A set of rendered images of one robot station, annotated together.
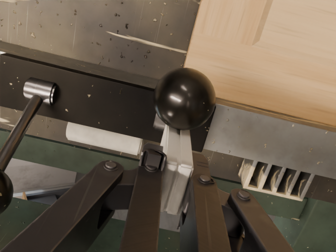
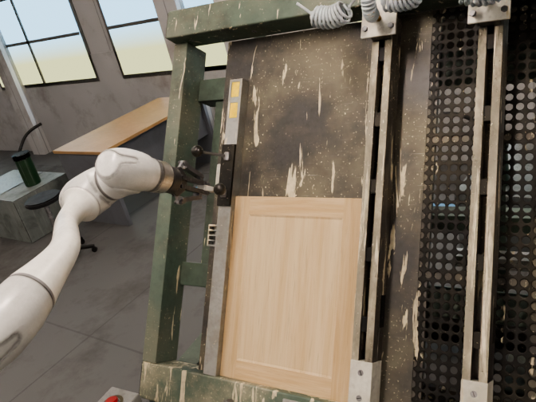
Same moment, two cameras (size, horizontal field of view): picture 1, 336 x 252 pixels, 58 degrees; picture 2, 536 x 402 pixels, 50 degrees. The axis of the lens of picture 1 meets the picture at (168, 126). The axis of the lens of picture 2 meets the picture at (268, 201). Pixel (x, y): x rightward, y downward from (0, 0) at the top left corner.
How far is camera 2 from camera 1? 1.57 m
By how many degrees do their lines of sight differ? 14
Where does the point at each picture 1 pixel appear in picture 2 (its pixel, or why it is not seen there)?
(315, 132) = (226, 238)
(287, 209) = (205, 256)
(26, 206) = not seen: hidden behind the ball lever
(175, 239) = (187, 213)
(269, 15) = (257, 217)
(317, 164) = (218, 243)
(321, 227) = (199, 270)
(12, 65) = (232, 147)
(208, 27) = (251, 200)
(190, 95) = (218, 188)
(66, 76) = (231, 162)
